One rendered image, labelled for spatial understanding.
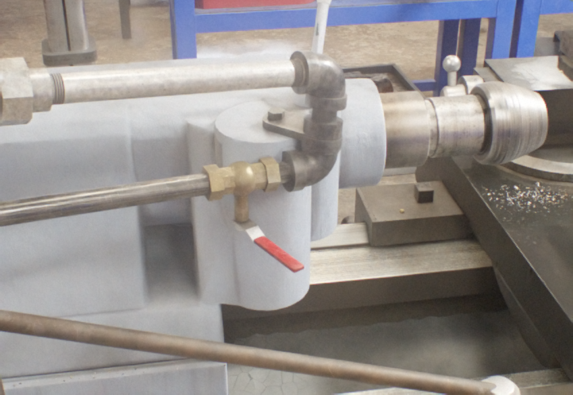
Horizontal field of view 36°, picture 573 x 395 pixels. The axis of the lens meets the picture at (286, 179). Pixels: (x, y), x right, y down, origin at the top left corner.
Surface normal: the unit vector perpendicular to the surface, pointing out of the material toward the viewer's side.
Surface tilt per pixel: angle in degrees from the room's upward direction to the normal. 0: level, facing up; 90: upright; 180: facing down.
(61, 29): 90
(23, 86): 56
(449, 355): 8
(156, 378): 90
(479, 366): 18
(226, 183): 68
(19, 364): 61
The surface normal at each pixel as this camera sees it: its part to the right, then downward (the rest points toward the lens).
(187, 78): 0.47, -0.04
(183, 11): 0.17, 0.47
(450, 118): 0.12, -0.24
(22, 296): 0.15, 0.07
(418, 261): 0.00, -0.88
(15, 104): 0.44, 0.58
